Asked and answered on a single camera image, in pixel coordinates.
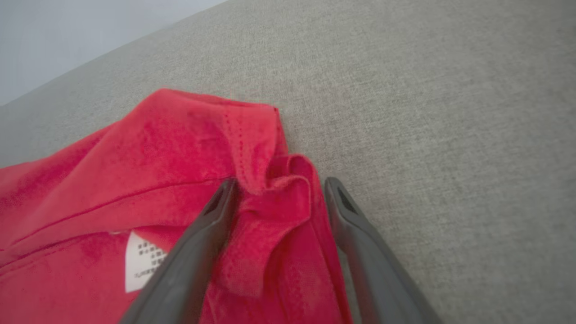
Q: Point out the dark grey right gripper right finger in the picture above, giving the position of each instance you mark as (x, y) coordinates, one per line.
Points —
(378, 270)

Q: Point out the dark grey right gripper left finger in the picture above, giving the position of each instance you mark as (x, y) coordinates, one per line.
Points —
(184, 270)

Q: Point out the red shirt with white tag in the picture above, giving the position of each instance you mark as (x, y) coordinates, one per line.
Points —
(135, 180)

